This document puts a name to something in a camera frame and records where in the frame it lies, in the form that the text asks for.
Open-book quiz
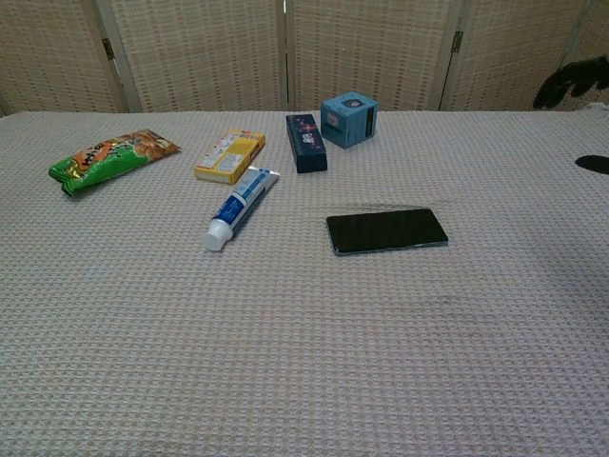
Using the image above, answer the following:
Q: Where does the dark blue oblong box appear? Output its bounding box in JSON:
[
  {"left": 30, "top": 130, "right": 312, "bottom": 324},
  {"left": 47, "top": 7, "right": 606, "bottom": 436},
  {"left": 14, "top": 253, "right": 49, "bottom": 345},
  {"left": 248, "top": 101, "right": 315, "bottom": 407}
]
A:
[{"left": 285, "top": 112, "right": 329, "bottom": 174}]

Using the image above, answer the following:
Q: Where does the woven folding screen panel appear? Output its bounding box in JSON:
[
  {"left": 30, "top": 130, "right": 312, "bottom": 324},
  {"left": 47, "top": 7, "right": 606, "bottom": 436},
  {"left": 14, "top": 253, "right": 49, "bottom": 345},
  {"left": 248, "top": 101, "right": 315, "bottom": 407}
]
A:
[
  {"left": 284, "top": 0, "right": 461, "bottom": 113},
  {"left": 94, "top": 0, "right": 289, "bottom": 114},
  {"left": 0, "top": 0, "right": 129, "bottom": 116},
  {"left": 440, "top": 0, "right": 592, "bottom": 112},
  {"left": 541, "top": 0, "right": 609, "bottom": 111}
]

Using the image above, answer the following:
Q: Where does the teal smartphone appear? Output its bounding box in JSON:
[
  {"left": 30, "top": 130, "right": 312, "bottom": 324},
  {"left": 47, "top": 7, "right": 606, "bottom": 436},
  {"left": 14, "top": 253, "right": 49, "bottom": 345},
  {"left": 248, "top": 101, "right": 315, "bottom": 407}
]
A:
[{"left": 325, "top": 208, "right": 450, "bottom": 257}]

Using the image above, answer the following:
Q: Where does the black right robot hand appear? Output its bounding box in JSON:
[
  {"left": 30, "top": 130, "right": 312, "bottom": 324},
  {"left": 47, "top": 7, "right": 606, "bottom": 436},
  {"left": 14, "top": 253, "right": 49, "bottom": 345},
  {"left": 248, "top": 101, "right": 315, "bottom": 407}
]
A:
[{"left": 532, "top": 55, "right": 609, "bottom": 175}]

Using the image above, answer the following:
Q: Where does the beige waffle-weave tablecloth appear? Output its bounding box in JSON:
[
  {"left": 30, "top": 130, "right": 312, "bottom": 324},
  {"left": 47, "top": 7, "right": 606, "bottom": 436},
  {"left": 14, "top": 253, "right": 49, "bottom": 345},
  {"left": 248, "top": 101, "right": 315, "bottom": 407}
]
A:
[{"left": 0, "top": 109, "right": 609, "bottom": 457}]

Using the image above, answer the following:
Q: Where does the light blue cube box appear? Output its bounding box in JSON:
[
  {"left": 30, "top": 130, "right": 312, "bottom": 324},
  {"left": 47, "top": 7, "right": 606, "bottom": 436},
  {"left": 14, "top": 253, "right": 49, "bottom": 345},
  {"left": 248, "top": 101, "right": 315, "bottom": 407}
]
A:
[{"left": 320, "top": 91, "right": 380, "bottom": 150}]

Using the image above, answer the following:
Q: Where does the blue white toothpaste tube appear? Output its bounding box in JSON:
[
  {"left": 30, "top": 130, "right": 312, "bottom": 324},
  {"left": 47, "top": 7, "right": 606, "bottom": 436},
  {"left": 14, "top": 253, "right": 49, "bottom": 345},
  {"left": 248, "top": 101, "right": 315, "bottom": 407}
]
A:
[{"left": 203, "top": 166, "right": 281, "bottom": 252}]

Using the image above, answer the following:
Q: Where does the green orange snack bag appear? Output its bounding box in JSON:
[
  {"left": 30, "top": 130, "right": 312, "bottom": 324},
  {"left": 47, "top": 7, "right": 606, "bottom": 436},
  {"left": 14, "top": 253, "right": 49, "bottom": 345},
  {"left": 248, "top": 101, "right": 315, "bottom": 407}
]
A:
[{"left": 48, "top": 128, "right": 182, "bottom": 199}]

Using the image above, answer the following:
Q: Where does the yellow white carton box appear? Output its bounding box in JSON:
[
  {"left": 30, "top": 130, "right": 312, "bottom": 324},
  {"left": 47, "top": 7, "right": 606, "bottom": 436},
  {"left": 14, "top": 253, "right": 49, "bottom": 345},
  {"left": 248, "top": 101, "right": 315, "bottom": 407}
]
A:
[{"left": 193, "top": 129, "right": 266, "bottom": 186}]

